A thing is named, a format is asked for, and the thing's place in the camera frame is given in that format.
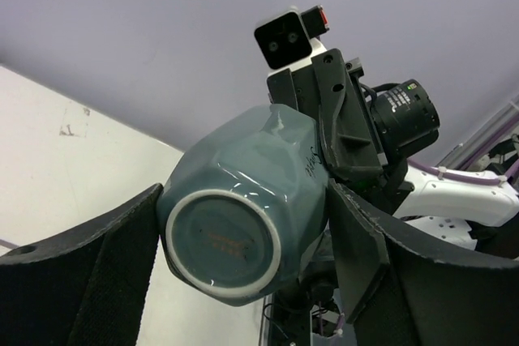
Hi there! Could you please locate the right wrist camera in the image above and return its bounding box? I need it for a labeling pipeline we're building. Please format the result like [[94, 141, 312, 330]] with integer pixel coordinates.
[[254, 4, 329, 75]]

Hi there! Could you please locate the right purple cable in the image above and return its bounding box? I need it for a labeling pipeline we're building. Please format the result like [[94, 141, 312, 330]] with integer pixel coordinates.
[[407, 122, 519, 187]]

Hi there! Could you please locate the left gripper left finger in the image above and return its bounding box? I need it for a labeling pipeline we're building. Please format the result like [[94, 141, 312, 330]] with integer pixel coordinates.
[[1, 184, 162, 345]]

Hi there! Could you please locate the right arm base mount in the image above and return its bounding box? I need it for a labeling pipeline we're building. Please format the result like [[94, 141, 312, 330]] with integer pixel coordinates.
[[259, 261, 357, 346]]

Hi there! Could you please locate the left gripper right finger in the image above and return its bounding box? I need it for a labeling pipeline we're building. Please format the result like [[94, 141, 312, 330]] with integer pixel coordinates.
[[327, 180, 518, 345]]

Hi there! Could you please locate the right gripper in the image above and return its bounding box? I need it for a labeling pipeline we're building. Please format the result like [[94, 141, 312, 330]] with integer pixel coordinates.
[[267, 49, 410, 204]]

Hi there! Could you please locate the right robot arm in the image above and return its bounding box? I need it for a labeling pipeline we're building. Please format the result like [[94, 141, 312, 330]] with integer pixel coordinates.
[[267, 49, 518, 258]]

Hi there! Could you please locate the grey-blue faceted cup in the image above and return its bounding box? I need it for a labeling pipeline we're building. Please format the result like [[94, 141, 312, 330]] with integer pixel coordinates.
[[157, 105, 328, 306]]

